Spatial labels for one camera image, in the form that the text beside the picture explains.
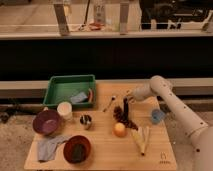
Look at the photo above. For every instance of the white cup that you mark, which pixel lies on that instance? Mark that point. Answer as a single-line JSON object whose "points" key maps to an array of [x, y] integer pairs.
{"points": [[65, 110]]}

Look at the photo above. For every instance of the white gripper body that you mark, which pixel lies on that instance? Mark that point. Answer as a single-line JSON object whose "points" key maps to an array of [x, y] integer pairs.
{"points": [[130, 96]]}

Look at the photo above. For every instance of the black vehicle in background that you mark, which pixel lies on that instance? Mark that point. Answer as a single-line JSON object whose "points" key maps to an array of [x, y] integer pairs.
{"points": [[177, 11]]}

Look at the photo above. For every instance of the grey cloth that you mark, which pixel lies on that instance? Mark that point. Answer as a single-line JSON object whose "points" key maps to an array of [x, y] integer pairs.
{"points": [[46, 148]]}

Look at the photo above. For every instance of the orange fruit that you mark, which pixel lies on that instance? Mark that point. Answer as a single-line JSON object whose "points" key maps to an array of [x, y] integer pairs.
{"points": [[119, 130]]}

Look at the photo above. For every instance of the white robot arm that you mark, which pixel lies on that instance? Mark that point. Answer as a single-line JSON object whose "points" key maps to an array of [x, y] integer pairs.
{"points": [[197, 130]]}

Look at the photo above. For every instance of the small metal cup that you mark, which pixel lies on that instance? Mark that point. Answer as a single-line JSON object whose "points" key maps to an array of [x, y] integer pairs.
{"points": [[86, 121]]}

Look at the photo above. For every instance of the grey-blue sponge in tray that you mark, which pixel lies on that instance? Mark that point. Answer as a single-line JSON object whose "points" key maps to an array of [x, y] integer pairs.
{"points": [[80, 97]]}

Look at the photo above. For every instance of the red chili pepper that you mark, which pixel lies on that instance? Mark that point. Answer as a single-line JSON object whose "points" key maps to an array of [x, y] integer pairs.
{"points": [[90, 95]]}

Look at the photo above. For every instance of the green plastic tray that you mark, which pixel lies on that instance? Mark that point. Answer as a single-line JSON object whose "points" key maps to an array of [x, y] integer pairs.
{"points": [[61, 88]]}

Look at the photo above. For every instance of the metal post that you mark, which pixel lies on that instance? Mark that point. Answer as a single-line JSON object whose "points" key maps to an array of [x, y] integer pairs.
{"points": [[61, 19], [124, 9]]}

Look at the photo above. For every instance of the metal spoon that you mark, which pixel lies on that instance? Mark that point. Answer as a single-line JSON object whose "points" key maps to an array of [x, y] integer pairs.
{"points": [[112, 99]]}

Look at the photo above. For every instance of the red-brown bowl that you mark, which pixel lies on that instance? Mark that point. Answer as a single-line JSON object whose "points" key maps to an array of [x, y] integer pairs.
{"points": [[68, 147]]}

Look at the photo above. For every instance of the blue cup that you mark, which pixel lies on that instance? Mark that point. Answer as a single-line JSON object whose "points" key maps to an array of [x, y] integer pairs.
{"points": [[157, 115]]}

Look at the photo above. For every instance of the right metal post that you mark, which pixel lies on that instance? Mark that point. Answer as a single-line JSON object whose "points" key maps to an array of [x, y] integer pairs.
{"points": [[124, 9]]}

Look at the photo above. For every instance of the left metal post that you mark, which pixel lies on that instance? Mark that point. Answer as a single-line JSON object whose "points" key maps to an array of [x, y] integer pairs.
{"points": [[61, 19]]}

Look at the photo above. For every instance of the dark sponge in bowl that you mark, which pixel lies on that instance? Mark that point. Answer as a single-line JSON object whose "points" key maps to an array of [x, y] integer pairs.
{"points": [[77, 154]]}

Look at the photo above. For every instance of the purple bowl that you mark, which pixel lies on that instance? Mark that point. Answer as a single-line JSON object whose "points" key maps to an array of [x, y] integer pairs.
{"points": [[47, 122]]}

